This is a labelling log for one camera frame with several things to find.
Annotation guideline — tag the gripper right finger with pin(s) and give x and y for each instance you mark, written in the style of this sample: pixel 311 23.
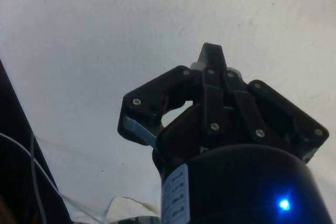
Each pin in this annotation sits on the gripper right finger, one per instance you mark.
pixel 278 106

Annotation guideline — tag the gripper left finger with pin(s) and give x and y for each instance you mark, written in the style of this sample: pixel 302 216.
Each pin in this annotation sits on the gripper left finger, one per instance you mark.
pixel 157 87

